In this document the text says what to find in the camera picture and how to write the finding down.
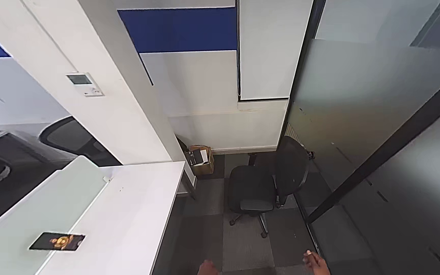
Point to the cardboard box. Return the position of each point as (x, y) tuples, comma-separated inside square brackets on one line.
[(204, 168)]

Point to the white wall thermostat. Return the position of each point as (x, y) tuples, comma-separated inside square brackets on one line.
[(90, 88)]

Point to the person's left hand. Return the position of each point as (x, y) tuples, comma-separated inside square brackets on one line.
[(207, 268)]

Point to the black office chair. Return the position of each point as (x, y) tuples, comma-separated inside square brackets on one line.
[(248, 187)]

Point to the person's right hand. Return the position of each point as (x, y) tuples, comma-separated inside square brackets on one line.
[(318, 266)]

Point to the black box with white label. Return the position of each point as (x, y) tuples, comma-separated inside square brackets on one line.
[(196, 157)]

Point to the person's right fingers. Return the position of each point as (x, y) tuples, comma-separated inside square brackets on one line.
[(309, 259)]

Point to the white desk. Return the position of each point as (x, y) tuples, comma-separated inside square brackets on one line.
[(128, 210)]

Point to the black mesh chair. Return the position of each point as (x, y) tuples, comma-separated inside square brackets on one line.
[(71, 135)]

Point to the person's left fingers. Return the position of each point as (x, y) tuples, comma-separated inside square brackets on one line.
[(208, 263)]

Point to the black framed frosted glass partition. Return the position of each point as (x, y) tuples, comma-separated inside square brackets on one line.
[(361, 168)]

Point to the frosted glass desk divider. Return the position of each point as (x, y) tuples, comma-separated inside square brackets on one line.
[(52, 198)]

